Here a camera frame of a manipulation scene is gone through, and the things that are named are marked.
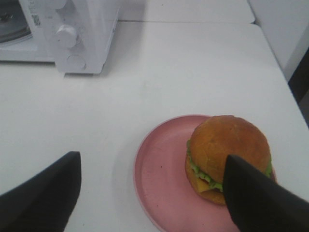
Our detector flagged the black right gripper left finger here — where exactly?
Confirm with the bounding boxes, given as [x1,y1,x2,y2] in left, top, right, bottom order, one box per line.
[0,151,81,232]

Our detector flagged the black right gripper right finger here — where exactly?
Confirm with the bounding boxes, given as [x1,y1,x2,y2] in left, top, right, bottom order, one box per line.
[223,155,309,232]

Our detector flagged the burger with sesame-free bun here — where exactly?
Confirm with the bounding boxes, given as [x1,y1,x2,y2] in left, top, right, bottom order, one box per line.
[185,115,272,205]

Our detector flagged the pink round plate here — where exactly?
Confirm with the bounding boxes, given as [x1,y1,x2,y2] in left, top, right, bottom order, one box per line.
[134,115,238,232]

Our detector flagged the white timer knob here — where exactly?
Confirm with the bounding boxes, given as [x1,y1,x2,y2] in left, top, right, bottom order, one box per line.
[55,25,78,49]

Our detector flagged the round door release button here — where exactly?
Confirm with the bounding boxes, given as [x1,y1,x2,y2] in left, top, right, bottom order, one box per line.
[67,55,86,72]

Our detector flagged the white microwave oven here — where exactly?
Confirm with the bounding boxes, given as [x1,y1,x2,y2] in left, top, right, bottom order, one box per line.
[0,0,121,74]

